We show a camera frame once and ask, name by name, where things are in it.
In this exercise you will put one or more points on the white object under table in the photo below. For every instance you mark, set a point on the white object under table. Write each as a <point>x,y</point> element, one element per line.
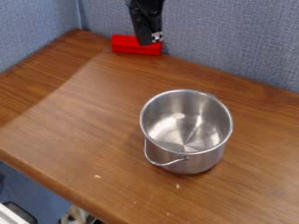
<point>77,216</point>

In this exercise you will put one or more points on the red block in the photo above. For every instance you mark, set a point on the red block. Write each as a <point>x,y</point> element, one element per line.
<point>127,44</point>

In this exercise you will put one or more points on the dark grey white device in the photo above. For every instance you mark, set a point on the dark grey white device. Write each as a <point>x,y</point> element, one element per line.
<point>12,214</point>

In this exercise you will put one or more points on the metal pot with handle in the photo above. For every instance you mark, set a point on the metal pot with handle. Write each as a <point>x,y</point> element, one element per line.
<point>187,126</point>

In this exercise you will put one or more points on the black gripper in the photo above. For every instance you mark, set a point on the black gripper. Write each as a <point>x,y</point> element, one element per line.
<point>147,33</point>

